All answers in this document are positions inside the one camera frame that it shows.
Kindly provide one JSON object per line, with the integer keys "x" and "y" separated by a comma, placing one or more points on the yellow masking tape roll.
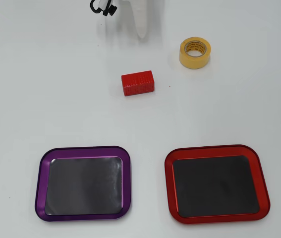
{"x": 192, "y": 62}

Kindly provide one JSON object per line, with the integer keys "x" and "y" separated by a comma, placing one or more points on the purple metal tray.
{"x": 43, "y": 188}

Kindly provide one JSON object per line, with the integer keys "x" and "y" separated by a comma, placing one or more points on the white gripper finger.
{"x": 141, "y": 17}

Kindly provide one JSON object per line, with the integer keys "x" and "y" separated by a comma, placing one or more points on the red studded block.
{"x": 137, "y": 83}

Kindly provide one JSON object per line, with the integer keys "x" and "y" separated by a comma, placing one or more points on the red metal tray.
{"x": 171, "y": 198}

